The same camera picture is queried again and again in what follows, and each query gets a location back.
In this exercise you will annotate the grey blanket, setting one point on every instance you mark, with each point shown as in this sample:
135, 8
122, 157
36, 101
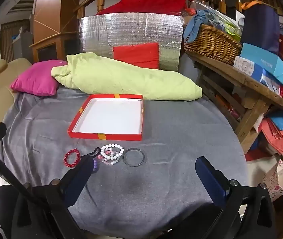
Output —
171, 139

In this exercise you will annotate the wooden bench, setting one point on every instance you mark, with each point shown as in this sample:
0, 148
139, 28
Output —
253, 89

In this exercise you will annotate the blue cloth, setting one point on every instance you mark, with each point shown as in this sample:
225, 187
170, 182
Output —
196, 22

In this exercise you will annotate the silver foil insulation board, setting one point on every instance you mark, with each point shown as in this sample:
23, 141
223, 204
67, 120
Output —
131, 29

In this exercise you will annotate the wicker basket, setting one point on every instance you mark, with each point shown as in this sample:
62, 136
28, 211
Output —
211, 43

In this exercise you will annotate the stack of orange folders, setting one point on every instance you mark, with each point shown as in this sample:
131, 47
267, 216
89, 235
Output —
278, 134

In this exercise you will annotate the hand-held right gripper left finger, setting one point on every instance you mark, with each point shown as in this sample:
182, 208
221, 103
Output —
78, 179

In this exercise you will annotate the navy bag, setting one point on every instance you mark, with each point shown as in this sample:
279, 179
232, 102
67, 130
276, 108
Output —
259, 27

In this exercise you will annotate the silver metal bangle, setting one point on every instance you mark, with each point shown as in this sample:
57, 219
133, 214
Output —
126, 163

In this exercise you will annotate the blue cardboard box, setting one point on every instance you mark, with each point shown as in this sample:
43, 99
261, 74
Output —
263, 61

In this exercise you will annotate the red square cushion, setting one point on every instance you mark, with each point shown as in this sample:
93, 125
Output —
136, 54

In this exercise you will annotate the magenta pillow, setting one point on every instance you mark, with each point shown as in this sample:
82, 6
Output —
34, 79

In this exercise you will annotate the light green comforter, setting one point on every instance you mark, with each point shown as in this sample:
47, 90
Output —
121, 77

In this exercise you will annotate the white floral box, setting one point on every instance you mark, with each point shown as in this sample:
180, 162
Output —
246, 67

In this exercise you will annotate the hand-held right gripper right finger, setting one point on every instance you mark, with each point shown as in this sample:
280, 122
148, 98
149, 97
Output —
210, 179

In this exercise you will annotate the large red cloth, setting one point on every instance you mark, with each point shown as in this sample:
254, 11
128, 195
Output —
146, 2

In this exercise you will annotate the wooden chair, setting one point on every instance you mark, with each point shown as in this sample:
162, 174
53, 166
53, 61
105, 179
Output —
51, 17

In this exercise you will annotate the floral paper gift bag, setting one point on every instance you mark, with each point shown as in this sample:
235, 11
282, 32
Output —
277, 179

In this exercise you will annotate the red shallow box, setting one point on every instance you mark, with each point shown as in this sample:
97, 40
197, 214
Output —
111, 114

